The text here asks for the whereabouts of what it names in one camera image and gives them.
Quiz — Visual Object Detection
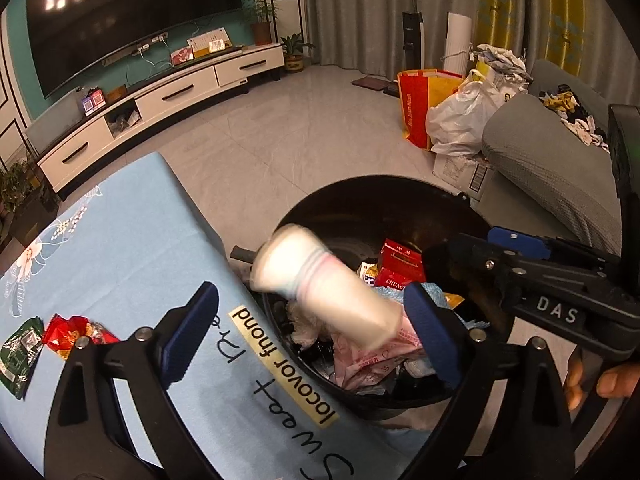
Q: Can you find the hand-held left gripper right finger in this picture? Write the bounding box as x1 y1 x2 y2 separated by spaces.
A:
404 282 573 480

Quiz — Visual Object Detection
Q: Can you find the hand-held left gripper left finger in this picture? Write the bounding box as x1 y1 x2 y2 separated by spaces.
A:
47 281 221 480

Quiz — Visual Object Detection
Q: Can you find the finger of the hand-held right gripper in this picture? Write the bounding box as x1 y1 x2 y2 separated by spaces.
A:
487 226 621 273
446 233 532 292

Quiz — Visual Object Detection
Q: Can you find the blue cloth mask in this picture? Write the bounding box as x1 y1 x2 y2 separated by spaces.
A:
375 283 452 312

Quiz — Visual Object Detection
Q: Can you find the pink printed wrapper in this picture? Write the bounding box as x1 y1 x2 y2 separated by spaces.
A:
332 342 403 392

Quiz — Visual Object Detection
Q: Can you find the red cigarette box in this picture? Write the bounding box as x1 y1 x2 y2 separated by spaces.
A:
374 239 427 292

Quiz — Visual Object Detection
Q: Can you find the white striped paper cup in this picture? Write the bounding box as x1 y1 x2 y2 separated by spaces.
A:
248 223 404 352

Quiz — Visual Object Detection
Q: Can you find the black trash bin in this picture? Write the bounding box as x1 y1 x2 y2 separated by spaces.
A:
231 175 507 422

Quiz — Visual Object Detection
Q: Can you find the person's right hand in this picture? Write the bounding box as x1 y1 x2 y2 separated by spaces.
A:
565 347 640 411

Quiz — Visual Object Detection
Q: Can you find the cardboard box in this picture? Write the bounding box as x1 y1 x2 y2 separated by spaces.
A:
432 152 502 202

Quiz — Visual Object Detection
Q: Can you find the grey sofa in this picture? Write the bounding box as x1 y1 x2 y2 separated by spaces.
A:
480 57 624 257

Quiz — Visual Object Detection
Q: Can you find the blue floral tablecloth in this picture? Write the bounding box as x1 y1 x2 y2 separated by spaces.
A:
0 152 432 480

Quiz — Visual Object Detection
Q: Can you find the red gold candy wrapper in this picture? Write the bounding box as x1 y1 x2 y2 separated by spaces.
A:
41 314 121 361

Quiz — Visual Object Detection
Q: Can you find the large white plastic bag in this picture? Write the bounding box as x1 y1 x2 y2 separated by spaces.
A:
425 72 512 159

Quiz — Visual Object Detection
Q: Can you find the pile of clothes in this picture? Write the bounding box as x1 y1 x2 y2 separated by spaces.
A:
537 84 612 154

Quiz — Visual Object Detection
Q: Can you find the red yellow shopping bag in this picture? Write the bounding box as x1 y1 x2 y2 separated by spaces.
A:
397 69 467 152

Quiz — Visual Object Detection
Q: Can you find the green snack packet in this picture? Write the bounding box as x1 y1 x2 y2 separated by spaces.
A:
0 316 46 401

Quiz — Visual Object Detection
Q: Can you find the crumpled patterned cloth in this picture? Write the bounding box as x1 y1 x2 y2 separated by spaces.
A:
472 42 534 97

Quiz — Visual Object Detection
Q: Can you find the dark floor mat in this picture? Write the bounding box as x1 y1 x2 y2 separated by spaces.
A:
350 75 402 97

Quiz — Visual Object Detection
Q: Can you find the upright vacuum cleaner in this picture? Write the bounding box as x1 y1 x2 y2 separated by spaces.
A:
399 0 427 72

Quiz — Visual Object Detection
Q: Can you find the white television cabinet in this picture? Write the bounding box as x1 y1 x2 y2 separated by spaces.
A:
25 42 287 197

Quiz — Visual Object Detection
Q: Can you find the grey curtain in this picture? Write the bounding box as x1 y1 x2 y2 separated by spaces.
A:
300 0 640 128

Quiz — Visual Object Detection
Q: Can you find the clear storage box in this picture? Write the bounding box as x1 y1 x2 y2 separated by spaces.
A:
25 97 84 149

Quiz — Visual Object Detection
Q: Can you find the small potted plant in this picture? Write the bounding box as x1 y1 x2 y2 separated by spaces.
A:
279 32 317 74

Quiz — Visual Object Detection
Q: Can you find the white desk calendar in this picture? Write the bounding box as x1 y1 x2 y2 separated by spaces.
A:
187 26 232 57

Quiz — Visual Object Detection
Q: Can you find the tall potted plant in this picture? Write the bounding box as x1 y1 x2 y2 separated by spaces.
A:
240 0 281 47

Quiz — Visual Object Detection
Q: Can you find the large black television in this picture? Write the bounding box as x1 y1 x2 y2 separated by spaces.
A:
25 0 269 101

